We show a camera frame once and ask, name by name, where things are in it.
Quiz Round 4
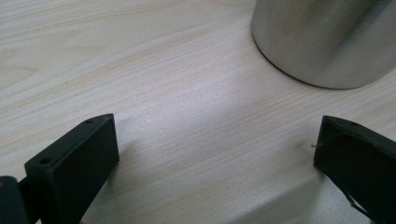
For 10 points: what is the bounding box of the steel cup with white label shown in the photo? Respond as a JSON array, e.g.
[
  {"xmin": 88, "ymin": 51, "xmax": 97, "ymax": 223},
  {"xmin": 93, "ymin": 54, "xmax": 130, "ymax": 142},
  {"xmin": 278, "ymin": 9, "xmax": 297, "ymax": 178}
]
[{"xmin": 250, "ymin": 0, "xmax": 396, "ymax": 91}]

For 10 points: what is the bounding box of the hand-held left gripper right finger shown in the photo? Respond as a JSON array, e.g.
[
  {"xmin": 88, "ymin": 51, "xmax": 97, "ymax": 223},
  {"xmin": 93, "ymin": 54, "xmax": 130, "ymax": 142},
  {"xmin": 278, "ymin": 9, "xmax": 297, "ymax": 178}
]
[{"xmin": 313, "ymin": 115, "xmax": 396, "ymax": 224}]

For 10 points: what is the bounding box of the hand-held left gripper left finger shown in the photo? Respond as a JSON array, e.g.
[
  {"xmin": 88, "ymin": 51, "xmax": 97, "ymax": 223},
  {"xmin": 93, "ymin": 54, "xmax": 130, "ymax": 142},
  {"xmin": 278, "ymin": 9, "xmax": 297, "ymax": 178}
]
[{"xmin": 23, "ymin": 113, "xmax": 120, "ymax": 224}]

